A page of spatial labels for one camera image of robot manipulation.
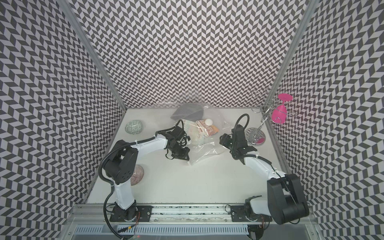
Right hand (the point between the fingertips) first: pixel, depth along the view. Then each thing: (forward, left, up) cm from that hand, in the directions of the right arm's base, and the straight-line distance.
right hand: (223, 141), depth 89 cm
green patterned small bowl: (+17, +61, -7) cm, 64 cm away
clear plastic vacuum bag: (-2, +8, -5) cm, 10 cm away
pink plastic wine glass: (+8, -31, +15) cm, 35 cm away
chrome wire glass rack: (+38, -39, -8) cm, 55 cm away
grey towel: (+29, +20, -4) cm, 35 cm away
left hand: (-9, +21, -6) cm, 24 cm away
